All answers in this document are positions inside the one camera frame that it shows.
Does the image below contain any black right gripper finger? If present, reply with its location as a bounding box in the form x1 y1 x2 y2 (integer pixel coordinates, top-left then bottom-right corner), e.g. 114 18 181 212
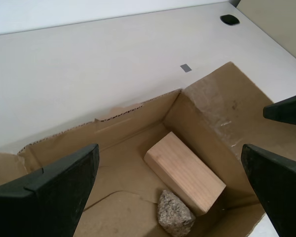
262 91 296 127

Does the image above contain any light wooden block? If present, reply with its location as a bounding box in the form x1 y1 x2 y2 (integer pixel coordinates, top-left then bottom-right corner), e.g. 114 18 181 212
144 131 227 217

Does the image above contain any black oval cable grommet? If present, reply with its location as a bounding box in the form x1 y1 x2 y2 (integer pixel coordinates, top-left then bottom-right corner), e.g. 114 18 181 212
220 14 240 26

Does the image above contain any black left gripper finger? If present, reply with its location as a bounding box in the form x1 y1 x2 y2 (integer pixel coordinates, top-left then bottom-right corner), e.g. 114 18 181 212
241 144 296 237
0 144 100 237

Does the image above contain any brown cardboard box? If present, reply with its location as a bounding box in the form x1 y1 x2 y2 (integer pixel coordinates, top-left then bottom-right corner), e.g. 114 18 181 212
0 61 296 237

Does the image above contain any speckled pinkish granite rock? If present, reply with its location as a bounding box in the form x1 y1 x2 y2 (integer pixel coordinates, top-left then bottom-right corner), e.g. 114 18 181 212
157 189 196 237

